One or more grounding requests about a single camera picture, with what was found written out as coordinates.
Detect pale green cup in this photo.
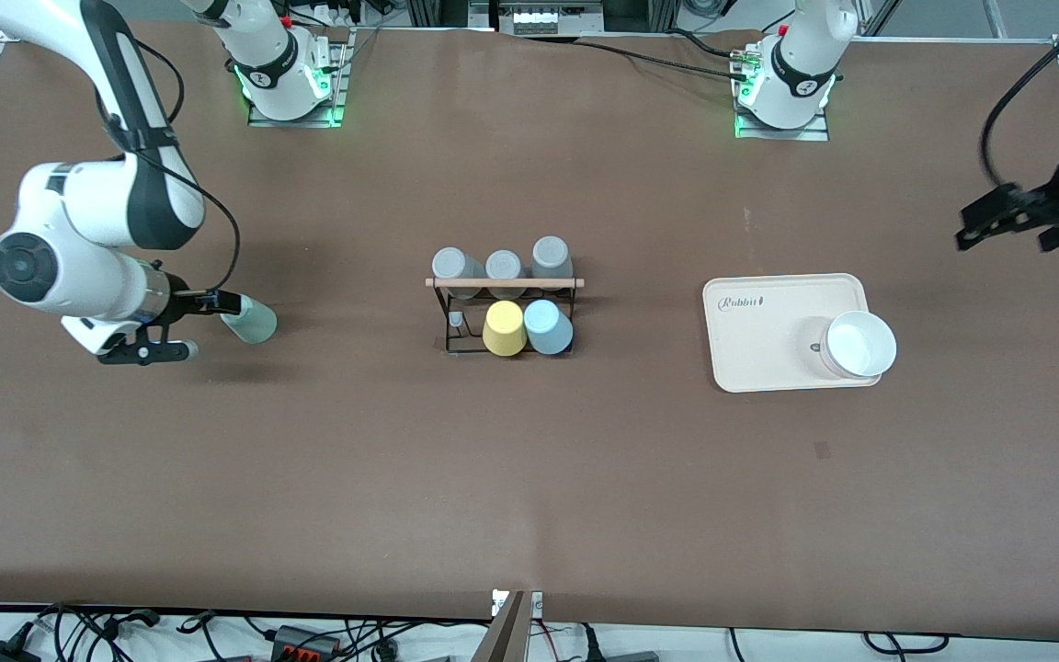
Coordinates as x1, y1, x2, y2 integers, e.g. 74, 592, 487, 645
220, 294, 278, 346

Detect light blue cup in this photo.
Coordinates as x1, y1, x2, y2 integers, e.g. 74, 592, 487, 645
524, 300, 575, 357

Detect white bowl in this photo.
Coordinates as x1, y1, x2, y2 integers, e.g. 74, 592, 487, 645
810, 311, 898, 381

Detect grey cup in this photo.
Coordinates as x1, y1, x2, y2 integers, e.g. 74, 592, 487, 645
484, 249, 527, 301
431, 246, 486, 301
530, 235, 575, 293

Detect beige rectangular tray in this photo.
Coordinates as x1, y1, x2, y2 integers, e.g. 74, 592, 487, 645
703, 273, 883, 394

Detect yellow cup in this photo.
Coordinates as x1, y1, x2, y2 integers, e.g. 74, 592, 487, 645
482, 301, 528, 358

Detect black box orange connectors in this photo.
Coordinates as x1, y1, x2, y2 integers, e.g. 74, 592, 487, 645
270, 625, 344, 662

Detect white power strip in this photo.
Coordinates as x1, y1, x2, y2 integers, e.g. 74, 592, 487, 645
511, 3, 606, 36

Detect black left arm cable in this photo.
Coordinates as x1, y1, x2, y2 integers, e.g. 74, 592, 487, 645
980, 0, 1059, 189

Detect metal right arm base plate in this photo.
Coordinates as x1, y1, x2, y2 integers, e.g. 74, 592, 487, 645
247, 26, 348, 129

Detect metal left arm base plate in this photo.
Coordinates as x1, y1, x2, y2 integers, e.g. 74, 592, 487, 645
734, 41, 831, 142

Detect black wire cup rack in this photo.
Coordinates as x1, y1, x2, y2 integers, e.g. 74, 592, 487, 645
426, 276, 586, 358

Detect short black table cable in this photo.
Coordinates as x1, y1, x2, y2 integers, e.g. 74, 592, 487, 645
667, 30, 760, 61

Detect long black table cable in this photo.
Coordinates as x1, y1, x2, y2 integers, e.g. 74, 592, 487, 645
574, 39, 744, 79

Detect dark aluminium frame post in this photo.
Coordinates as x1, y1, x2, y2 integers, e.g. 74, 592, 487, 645
405, 0, 475, 27
603, 0, 678, 33

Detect white mounting bracket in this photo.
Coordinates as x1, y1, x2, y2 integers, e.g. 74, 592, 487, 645
491, 589, 544, 618

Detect grey wedge post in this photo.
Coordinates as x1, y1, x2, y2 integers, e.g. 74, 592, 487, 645
470, 590, 530, 662

